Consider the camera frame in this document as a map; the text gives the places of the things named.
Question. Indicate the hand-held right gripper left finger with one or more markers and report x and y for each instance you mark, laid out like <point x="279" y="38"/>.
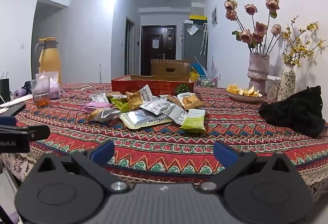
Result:
<point x="102" y="153"/>

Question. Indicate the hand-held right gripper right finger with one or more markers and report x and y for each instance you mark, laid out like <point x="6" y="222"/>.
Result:
<point x="225" y="153"/>

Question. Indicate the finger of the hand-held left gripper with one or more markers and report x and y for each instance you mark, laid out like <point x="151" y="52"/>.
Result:
<point x="7" y="120"/>
<point x="38" y="132"/>

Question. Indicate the pile of snack packets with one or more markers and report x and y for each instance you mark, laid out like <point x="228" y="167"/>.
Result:
<point x="153" y="107"/>

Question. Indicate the red orange cardboard box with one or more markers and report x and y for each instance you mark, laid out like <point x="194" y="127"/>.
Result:
<point x="164" y="86"/>

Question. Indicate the purple yoga mat roll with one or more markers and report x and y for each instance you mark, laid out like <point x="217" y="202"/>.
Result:
<point x="21" y="93"/>

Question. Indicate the black paper bag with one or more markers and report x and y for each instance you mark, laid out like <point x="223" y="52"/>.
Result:
<point x="4" y="88"/>

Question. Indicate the glass cup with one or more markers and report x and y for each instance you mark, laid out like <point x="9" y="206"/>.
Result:
<point x="40" y="93"/>

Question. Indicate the dark backpack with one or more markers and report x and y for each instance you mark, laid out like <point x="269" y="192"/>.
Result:
<point x="27" y="85"/>

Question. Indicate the plastic bag of tissues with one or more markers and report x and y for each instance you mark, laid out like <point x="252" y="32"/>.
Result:
<point x="54" y="85"/>

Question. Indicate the beige plate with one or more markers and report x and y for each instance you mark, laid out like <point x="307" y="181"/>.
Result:
<point x="243" y="98"/>

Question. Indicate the heap of orange slices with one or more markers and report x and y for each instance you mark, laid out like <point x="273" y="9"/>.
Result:
<point x="243" y="91"/>

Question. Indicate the yellow thermos jug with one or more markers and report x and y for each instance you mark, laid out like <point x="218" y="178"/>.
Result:
<point x="50" y="60"/>

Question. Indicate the metal cart with bottles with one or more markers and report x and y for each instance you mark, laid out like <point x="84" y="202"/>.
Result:
<point x="207" y="81"/>

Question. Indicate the glass jar with white lid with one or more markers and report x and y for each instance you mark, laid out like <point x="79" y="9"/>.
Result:
<point x="273" y="89"/>

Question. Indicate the white mop stick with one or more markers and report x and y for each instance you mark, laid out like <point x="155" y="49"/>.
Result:
<point x="100" y="72"/>

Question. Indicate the black knitted cloth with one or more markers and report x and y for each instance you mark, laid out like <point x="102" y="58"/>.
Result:
<point x="294" y="111"/>

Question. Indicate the yellow plastic bag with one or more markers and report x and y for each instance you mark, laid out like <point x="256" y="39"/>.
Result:
<point x="194" y="76"/>

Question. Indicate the pink ceramic vase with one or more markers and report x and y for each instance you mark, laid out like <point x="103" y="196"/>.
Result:
<point x="258" y="72"/>

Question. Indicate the pale pampas grass decoration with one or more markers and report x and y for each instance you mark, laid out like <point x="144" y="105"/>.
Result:
<point x="214" y="66"/>

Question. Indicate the blue plastic tray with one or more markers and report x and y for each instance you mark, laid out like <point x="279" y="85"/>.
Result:
<point x="198" y="66"/>

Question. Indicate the floral ceramic vase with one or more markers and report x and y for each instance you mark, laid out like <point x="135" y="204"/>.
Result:
<point x="287" y="83"/>

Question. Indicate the wooden chair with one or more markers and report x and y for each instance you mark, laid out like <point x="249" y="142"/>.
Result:
<point x="164" y="67"/>

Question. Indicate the grey interior door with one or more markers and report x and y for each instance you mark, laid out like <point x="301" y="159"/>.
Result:
<point x="129" y="47"/>

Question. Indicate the dark entrance door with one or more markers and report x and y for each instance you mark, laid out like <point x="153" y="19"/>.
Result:
<point x="164" y="60"/>

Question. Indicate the grey refrigerator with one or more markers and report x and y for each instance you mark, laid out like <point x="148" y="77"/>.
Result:
<point x="189" y="44"/>

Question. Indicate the yellow flower branches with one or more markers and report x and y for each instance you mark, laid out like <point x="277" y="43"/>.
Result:
<point x="292" y="58"/>

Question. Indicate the white folded umbrella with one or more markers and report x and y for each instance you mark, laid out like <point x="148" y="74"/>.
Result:
<point x="204" y="38"/>

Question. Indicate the dried pink roses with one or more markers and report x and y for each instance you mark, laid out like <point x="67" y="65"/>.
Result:
<point x="246" y="35"/>

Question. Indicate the white paper notice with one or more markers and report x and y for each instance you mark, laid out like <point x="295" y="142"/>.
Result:
<point x="156" y="43"/>

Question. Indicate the clear plastic bag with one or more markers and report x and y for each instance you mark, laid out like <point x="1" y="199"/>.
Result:
<point x="192" y="29"/>

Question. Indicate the yellow black box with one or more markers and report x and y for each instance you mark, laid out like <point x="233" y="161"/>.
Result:
<point x="197" y="18"/>

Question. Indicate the wall picture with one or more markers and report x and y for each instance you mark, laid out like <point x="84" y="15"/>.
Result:
<point x="215" y="16"/>

